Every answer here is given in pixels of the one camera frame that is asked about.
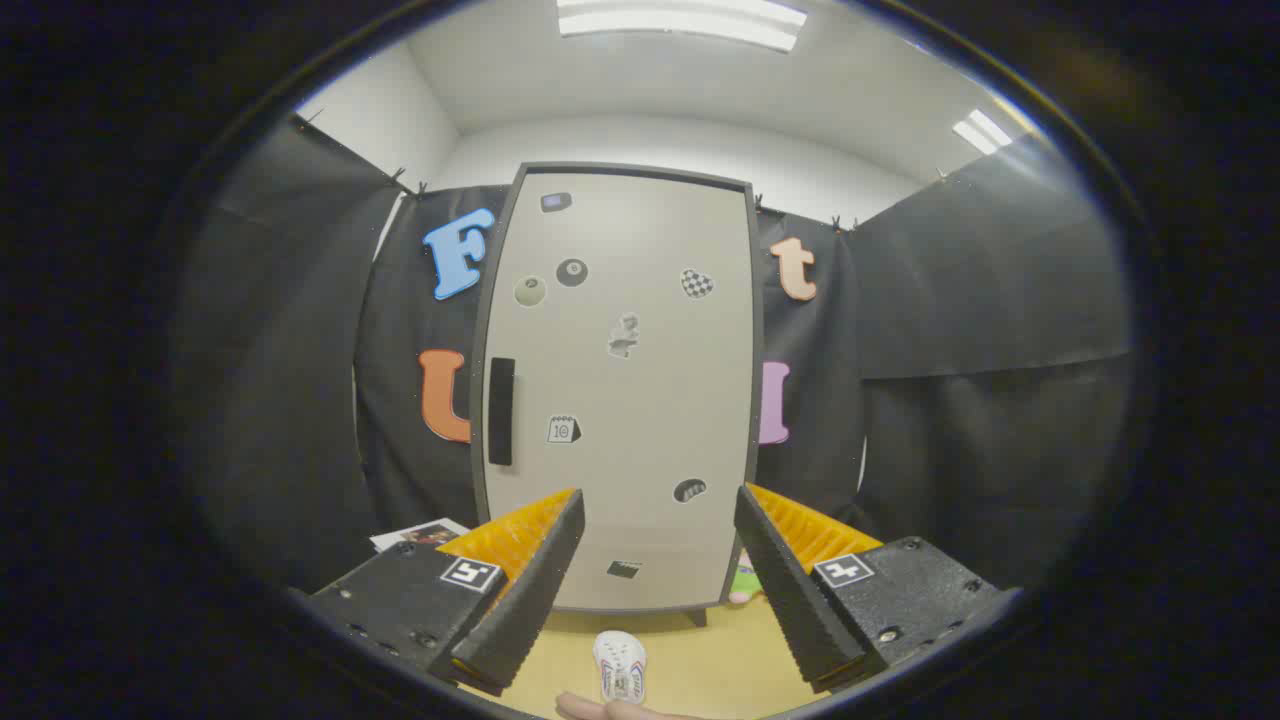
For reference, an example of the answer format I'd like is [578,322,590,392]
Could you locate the black backdrop cloth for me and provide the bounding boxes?
[190,115,1136,601]

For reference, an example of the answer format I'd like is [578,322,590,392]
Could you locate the small ceiling light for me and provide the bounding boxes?
[952,108,1014,156]

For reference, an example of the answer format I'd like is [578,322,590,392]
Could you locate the grey shoe cabinet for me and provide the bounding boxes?
[470,162,767,628]

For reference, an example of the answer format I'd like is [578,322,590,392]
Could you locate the beige shoe cabinet door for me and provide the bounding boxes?
[484,171,757,612]

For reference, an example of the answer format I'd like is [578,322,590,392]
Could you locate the pink and green plush toy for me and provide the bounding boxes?
[728,553,767,606]

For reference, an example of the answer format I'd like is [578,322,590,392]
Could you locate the stack of books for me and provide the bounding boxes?
[370,518,471,553]

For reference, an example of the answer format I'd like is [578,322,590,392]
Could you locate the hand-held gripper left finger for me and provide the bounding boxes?
[300,488,587,698]

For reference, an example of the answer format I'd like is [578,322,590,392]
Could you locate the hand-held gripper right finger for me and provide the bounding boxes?
[733,483,1023,694]

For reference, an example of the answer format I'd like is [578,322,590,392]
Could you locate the black door handle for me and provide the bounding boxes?
[488,357,516,467]

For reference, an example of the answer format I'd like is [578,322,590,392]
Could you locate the long ceiling light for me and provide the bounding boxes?
[557,0,808,53]

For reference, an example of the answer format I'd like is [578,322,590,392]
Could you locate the white lace-up shoe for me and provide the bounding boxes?
[593,630,647,706]

